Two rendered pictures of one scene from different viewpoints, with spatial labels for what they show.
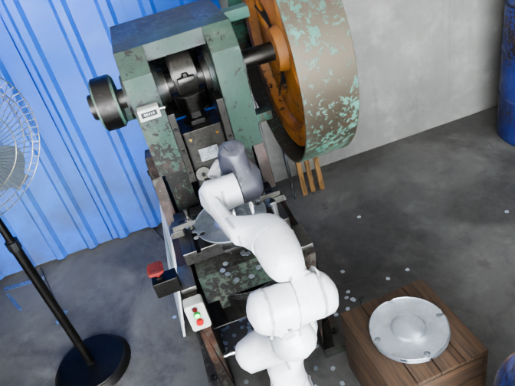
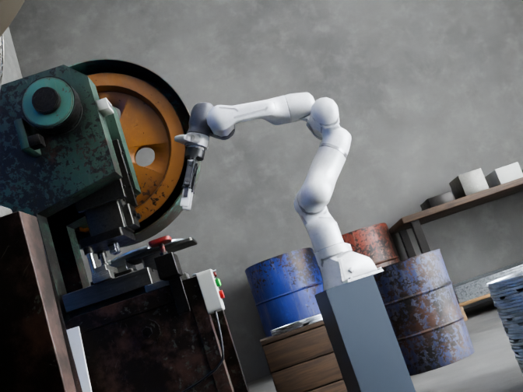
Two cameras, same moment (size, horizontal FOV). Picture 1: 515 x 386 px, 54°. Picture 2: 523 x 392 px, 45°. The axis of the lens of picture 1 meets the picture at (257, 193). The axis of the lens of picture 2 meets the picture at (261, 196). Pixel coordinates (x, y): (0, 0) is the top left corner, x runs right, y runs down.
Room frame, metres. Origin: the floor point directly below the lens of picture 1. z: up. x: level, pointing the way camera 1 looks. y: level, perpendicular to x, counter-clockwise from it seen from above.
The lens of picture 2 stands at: (0.87, 2.36, 0.40)
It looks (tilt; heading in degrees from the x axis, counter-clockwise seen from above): 11 degrees up; 276
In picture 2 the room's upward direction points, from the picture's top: 19 degrees counter-clockwise
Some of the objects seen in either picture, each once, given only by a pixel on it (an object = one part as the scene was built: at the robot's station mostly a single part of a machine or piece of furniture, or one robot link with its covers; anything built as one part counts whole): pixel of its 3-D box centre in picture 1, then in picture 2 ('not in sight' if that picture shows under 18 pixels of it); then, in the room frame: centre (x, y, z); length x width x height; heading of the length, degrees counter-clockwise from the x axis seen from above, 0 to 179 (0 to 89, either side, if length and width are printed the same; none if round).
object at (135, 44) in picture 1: (213, 175); (75, 264); (1.85, 0.16, 0.83); 0.79 x 0.43 x 1.34; 7
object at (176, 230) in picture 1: (186, 219); (105, 267); (1.69, 0.31, 0.76); 0.17 x 0.06 x 0.10; 97
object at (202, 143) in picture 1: (208, 153); (108, 196); (1.67, 0.14, 1.04); 0.17 x 0.15 x 0.30; 7
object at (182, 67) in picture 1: (189, 93); not in sight; (1.71, 0.14, 1.27); 0.21 x 0.12 x 0.34; 7
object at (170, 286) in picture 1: (171, 292); (173, 282); (1.44, 0.42, 0.62); 0.10 x 0.06 x 0.20; 97
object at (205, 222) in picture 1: (230, 217); (149, 253); (1.58, 0.13, 0.78); 0.29 x 0.29 x 0.01
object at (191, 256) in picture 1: (230, 220); (124, 292); (1.71, 0.14, 0.68); 0.45 x 0.30 x 0.06; 97
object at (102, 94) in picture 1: (117, 103); (50, 114); (1.69, 0.39, 1.31); 0.22 x 0.12 x 0.22; 7
